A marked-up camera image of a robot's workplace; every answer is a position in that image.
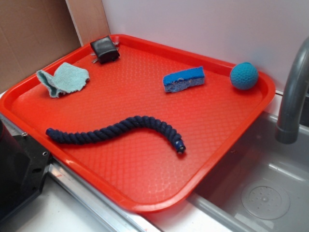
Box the light teal cloth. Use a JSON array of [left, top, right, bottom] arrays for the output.
[[36, 62, 90, 98]]

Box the red plastic tray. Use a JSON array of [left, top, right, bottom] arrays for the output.
[[0, 35, 275, 213]]

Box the dark blue twisted rope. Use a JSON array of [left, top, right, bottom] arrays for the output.
[[45, 116, 187, 156]]

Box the grey toy sink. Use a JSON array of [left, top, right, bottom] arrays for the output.
[[146, 113, 309, 232]]

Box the grey faucet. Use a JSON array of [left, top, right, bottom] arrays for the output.
[[275, 39, 309, 144]]

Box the brown cardboard panel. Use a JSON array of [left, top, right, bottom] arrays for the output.
[[0, 0, 110, 92]]

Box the small black box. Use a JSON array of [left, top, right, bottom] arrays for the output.
[[90, 36, 120, 64]]

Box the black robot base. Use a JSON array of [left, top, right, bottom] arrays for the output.
[[0, 122, 51, 223]]

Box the teal knitted ball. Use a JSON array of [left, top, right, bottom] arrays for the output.
[[230, 62, 259, 90]]

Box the blue sponge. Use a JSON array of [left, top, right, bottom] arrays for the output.
[[163, 66, 205, 93]]

